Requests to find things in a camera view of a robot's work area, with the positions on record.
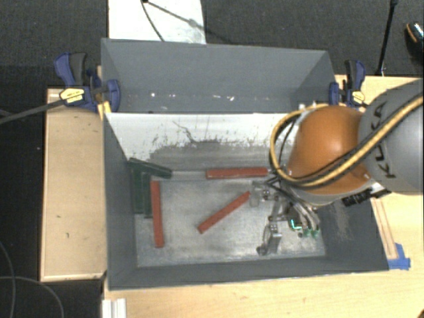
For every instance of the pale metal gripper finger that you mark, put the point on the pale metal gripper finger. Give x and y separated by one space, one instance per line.
271 240
255 195

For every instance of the red-brown flat block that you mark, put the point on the red-brown flat block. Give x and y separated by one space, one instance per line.
236 172
157 214
223 212

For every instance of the dark green flat block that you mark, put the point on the dark green flat block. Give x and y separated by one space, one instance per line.
147 197
137 194
150 168

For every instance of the grey metal bin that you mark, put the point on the grey metal bin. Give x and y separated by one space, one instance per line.
212 75

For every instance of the pale wood flat board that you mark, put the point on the pale wood flat board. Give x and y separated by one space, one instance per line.
73 190

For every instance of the black cylinder on white bracket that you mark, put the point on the black cylinder on white bracket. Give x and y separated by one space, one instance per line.
356 198

